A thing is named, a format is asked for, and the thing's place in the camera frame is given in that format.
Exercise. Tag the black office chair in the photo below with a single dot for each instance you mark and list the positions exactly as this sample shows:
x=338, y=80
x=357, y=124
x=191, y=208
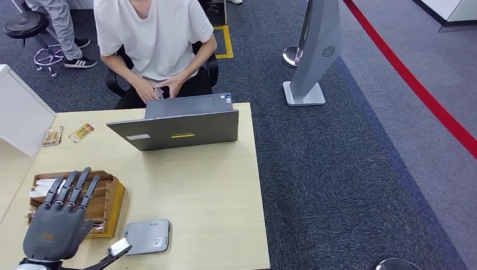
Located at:
x=212, y=69

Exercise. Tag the black round stool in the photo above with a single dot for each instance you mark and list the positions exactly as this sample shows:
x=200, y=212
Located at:
x=24, y=24

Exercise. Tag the round dark stool seat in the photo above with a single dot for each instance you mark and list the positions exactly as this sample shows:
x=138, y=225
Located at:
x=397, y=265

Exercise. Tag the grey card reader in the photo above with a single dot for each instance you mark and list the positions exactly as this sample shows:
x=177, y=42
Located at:
x=147, y=236

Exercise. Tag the white tissue paper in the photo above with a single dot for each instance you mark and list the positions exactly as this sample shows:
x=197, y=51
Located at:
x=41, y=185

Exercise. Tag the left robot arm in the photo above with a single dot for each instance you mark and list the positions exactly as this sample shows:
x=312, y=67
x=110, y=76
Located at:
x=35, y=265

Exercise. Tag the grey laptop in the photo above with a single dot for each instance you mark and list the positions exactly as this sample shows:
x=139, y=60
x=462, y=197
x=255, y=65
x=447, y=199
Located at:
x=179, y=132

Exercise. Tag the chrome stanchion base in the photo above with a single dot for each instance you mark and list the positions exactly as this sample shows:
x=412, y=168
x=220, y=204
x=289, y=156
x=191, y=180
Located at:
x=290, y=56

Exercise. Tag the seated person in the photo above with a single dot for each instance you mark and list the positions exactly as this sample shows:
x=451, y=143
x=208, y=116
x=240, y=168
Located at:
x=152, y=33

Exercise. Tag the person's right forearm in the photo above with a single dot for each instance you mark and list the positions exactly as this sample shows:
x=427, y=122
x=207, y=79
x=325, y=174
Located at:
x=119, y=69

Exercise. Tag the person's right hand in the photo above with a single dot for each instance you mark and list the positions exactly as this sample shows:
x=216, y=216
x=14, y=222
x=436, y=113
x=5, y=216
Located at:
x=145, y=91

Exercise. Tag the white desk with dark base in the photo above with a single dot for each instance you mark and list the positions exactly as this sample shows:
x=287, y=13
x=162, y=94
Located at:
x=447, y=11

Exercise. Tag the person's left forearm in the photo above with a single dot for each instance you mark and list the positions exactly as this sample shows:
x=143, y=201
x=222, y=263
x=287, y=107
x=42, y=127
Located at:
x=201, y=56

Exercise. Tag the wooden organizer box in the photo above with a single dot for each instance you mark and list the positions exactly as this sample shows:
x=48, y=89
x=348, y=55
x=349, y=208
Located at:
x=108, y=205

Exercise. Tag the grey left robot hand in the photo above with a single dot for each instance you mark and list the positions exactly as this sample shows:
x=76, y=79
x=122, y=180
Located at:
x=56, y=227

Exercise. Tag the white partition counter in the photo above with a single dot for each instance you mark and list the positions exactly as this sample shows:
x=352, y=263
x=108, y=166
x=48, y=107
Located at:
x=22, y=111

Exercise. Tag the grey kiosk stand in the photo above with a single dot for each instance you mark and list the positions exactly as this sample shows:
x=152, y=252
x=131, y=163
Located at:
x=320, y=48

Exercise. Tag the standing person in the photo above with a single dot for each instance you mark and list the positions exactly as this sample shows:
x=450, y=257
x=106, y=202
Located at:
x=61, y=26

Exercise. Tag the person's left hand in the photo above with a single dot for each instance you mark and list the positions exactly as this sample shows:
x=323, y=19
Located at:
x=175, y=84

